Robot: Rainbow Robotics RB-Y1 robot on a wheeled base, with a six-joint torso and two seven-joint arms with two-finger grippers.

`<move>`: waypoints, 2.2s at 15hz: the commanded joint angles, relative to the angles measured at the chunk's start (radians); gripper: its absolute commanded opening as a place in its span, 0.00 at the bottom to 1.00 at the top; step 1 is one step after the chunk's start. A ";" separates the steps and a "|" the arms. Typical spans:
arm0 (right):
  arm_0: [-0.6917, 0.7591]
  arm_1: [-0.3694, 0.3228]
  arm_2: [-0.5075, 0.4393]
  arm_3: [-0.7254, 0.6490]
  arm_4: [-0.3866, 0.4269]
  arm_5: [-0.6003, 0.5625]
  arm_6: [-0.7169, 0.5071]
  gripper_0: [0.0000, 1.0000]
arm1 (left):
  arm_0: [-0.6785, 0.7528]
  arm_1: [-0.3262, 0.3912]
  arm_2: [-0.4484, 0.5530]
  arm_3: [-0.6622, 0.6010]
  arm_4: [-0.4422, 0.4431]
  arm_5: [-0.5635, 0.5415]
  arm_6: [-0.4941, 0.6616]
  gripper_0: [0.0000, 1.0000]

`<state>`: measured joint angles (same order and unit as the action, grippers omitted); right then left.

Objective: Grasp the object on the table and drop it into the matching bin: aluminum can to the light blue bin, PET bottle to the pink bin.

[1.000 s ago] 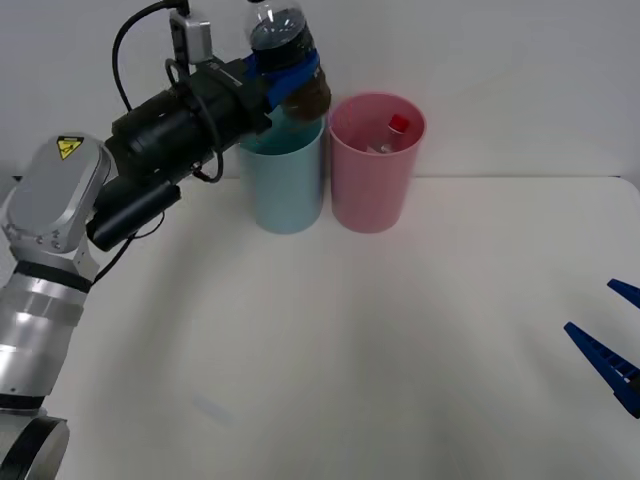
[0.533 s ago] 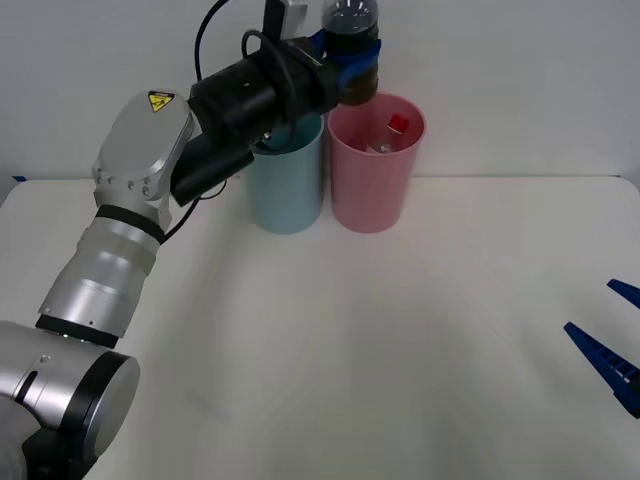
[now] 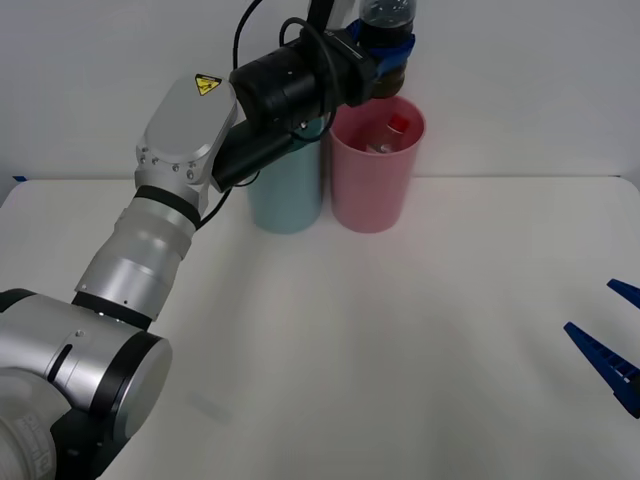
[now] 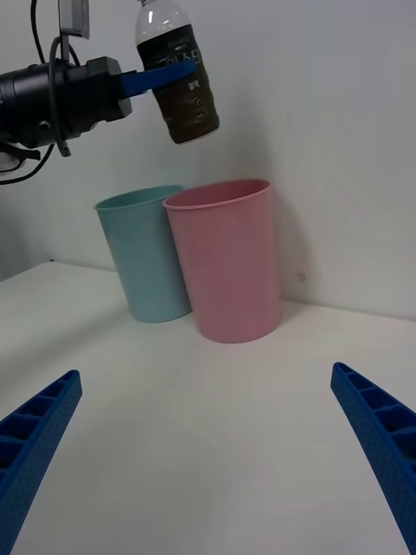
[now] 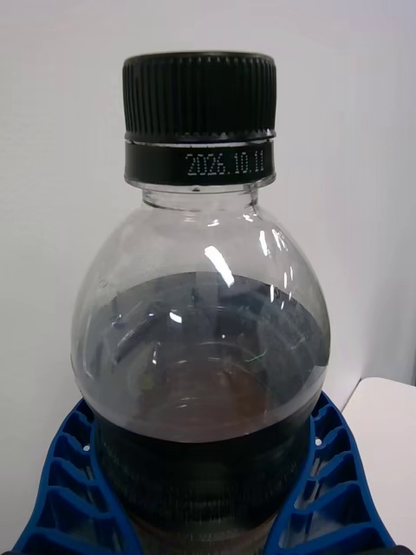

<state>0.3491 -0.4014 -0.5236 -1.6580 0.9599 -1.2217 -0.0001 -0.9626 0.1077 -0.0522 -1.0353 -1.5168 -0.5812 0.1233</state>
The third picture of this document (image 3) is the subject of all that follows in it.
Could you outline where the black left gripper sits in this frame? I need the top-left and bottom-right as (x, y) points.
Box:
(317, 18), (418, 109)

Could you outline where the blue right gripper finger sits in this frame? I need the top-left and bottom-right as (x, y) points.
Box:
(563, 321), (640, 419)
(607, 278), (640, 309)

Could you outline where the dark bottle with black cap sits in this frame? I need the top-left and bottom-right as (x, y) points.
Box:
(358, 0), (419, 101)

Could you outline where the clear bottle with red cap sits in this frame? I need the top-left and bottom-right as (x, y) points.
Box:
(367, 113), (412, 155)

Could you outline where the pink plastic bin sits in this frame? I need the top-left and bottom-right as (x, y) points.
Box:
(327, 95), (428, 235)

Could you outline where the pale blue plastic bin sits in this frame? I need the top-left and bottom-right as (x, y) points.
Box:
(246, 118), (324, 235)

